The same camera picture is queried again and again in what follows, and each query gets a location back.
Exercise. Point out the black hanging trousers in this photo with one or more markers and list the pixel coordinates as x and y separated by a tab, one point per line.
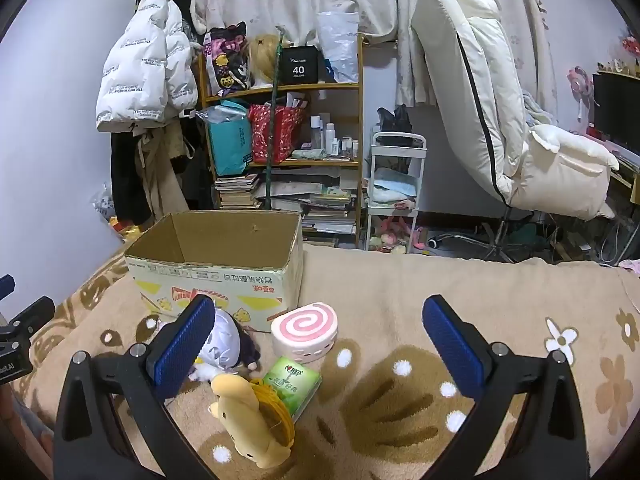
125	175

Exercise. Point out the black monitor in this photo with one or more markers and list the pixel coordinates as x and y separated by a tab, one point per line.
615	110

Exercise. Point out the white-haired plush doll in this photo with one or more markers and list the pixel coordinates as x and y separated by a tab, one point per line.
227	340

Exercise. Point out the yellow red packet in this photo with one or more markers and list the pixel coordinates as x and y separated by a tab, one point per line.
127	225

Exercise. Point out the white trolley cart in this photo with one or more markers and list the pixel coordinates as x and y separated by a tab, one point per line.
400	141

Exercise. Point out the pale green cloth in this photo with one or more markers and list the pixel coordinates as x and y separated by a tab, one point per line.
307	154

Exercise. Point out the green tissue packet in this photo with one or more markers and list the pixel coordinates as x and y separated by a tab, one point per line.
295	380

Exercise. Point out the white plastic bag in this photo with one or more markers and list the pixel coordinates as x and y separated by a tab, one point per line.
340	40

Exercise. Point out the cartoon print tote bag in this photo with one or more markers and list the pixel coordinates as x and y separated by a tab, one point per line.
227	60

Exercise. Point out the blond wig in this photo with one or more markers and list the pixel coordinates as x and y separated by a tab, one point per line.
262	57

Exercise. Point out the beige hanging coat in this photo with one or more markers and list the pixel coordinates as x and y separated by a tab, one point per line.
162	175

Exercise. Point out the pink desk fan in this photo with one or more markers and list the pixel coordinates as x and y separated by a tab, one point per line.
580	85

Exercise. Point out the wooden shelf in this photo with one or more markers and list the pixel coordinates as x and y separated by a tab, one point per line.
320	86

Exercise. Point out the panda print plastic bag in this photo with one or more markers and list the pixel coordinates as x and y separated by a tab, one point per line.
105	202

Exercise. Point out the cardboard box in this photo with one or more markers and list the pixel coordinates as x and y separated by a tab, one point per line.
215	240

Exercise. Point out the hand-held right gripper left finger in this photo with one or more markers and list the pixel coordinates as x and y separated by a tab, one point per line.
185	345

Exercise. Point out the green pole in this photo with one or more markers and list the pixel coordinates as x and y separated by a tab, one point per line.
272	135

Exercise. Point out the row of white bottles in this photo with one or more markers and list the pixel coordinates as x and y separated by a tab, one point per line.
330	137

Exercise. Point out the red gift bag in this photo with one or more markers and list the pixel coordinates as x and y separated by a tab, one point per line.
275	135

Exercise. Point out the yellow plush dog bag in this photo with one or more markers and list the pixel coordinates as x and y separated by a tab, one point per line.
240	420

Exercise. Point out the pink swirl round cushion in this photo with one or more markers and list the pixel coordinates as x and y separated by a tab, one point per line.
305	325

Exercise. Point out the blue white folded cloth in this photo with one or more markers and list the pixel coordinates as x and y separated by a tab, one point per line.
392	185

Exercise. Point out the black bag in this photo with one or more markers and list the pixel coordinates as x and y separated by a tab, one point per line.
395	120

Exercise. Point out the teal paper bag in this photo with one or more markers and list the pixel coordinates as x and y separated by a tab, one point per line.
230	140

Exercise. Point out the stack of books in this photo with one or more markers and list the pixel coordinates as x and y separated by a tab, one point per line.
240	192

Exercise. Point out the pile of small plush toys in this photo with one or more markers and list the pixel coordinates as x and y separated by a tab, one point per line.
392	235

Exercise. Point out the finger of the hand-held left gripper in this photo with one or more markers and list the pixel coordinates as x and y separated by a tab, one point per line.
6	287
32	315

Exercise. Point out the black box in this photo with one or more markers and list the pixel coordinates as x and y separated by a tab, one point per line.
298	65

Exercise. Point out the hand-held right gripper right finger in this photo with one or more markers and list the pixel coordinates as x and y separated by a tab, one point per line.
452	345

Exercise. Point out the white padded office chair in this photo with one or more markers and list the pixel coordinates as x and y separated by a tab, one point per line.
475	85

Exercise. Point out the white puffer jacket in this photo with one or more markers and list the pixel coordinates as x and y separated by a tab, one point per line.
140	60

